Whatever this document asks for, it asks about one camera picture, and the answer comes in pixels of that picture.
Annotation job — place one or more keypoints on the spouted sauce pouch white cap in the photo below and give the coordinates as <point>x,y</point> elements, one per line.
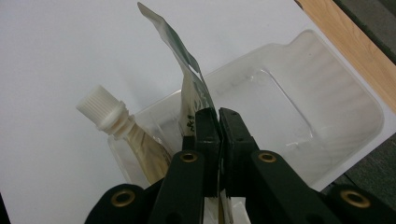
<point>140,140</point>

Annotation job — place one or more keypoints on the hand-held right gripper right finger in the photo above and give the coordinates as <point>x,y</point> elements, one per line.
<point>236,146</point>

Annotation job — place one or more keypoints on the clear plastic container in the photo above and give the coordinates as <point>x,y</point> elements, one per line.
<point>327,118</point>

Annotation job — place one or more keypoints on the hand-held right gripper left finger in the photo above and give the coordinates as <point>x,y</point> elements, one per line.
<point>209,140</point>

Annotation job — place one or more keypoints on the green and beige seasoning packet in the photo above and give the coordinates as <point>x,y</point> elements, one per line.
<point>190,77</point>

